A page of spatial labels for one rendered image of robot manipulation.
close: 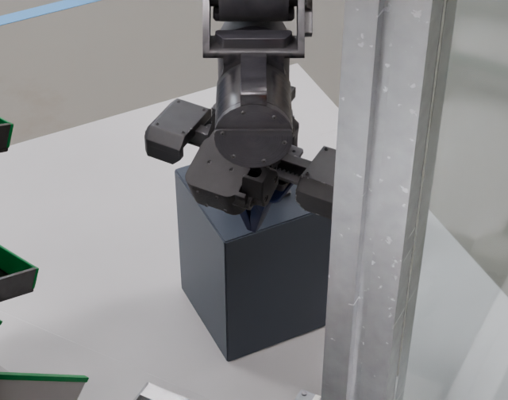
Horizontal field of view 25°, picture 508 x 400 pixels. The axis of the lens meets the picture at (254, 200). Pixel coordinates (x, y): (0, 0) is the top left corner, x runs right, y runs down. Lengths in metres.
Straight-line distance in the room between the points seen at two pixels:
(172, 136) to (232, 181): 0.10
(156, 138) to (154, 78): 2.34
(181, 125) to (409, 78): 0.61
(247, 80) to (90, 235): 0.77
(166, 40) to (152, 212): 1.92
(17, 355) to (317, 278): 0.37
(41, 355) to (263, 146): 0.65
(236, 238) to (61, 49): 2.26
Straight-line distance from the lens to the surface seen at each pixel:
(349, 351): 0.50
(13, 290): 1.02
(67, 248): 1.56
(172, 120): 1.00
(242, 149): 0.85
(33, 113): 3.24
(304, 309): 1.40
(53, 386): 1.15
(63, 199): 1.63
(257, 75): 0.84
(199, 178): 0.91
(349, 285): 0.47
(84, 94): 3.29
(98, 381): 1.39
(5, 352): 1.44
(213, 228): 1.28
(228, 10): 0.86
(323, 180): 0.93
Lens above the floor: 1.93
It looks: 42 degrees down
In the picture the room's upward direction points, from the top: straight up
